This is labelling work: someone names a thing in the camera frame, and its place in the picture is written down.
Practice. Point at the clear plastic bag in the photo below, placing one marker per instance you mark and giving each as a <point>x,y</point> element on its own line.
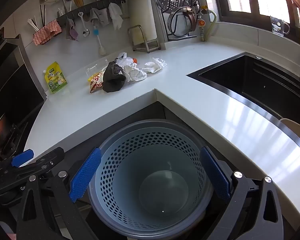
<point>123,60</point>

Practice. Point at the black kitchen appliance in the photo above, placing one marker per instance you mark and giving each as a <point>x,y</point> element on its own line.
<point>12,92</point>

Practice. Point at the metal spoon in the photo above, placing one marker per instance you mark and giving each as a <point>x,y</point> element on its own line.
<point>86,32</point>

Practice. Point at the grey purple hanging cloth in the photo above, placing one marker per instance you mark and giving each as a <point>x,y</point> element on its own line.
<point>72,30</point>

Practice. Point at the black chopsticks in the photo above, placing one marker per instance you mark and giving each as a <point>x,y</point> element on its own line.
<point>43,15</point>

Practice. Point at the white sticks bundle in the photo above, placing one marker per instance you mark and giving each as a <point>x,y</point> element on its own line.
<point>33,25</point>

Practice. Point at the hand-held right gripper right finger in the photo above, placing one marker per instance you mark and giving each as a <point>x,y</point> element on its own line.
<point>215,175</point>

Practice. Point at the blue-grey perforated waste basket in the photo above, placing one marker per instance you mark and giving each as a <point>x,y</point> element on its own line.
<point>165,180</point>

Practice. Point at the glass pot lid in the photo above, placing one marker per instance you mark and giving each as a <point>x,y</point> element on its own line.
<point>176,25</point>

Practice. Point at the snack wrapper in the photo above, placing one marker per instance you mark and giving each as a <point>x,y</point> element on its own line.
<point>96,81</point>

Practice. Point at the dark wall hook rack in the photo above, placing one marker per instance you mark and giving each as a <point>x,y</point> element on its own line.
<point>100,3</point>

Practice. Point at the blue white brush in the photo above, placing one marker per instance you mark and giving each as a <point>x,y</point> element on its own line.
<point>100,45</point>

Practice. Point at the clear printed mug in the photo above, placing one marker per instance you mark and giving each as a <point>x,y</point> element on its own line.
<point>277,25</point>

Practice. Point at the green yellow spout pouch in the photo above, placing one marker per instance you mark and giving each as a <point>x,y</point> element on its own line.
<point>55,80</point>

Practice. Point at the wooden spatula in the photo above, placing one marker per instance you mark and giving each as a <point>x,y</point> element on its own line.
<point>78,0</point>

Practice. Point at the white hanging cloth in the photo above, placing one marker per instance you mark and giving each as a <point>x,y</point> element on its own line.
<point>115,15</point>

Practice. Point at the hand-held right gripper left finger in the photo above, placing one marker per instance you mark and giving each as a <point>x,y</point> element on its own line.
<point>85,175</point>

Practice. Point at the white cutting board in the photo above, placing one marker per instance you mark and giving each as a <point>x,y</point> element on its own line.
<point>141,5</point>

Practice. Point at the metal board stand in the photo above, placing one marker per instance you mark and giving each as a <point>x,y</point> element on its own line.
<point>150,45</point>

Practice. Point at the gas valve with orange knob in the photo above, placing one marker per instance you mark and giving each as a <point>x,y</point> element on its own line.
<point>202,22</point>

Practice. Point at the black kitchen sink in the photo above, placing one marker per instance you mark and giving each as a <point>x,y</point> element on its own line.
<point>252,80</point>

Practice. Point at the white checked paper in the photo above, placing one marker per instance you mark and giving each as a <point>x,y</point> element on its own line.
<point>136,73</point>

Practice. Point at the pink wavy cloth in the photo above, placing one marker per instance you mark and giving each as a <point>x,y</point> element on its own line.
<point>47,32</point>

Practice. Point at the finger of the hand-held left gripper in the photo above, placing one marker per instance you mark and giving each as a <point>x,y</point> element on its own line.
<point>50,156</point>
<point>22,157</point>

